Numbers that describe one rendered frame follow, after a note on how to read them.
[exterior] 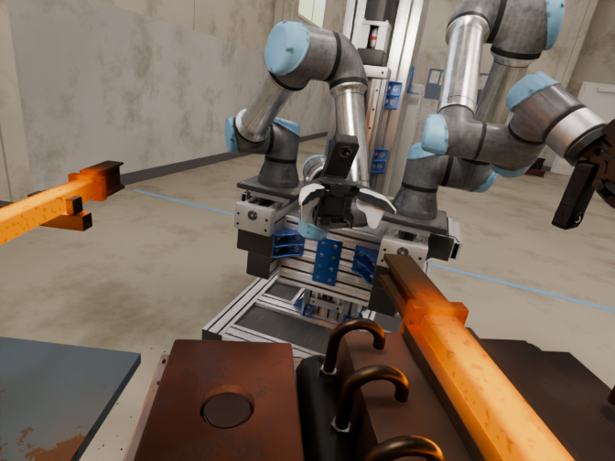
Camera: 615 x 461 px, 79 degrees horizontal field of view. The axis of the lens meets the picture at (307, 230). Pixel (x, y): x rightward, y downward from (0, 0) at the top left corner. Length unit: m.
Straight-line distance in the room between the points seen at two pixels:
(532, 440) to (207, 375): 0.18
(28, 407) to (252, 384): 0.44
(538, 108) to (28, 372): 0.89
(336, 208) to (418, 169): 0.58
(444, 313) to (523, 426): 0.10
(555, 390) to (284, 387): 0.18
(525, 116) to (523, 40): 0.36
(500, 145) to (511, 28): 0.36
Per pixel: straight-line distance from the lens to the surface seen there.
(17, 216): 0.49
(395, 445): 0.19
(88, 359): 0.70
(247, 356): 0.27
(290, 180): 1.33
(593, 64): 11.52
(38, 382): 0.68
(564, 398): 0.32
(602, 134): 0.72
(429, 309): 0.30
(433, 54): 11.10
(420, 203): 1.22
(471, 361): 0.27
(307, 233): 0.87
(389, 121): 1.41
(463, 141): 0.79
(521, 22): 1.08
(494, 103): 1.15
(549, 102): 0.74
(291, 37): 0.92
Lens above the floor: 1.16
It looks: 21 degrees down
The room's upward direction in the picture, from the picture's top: 8 degrees clockwise
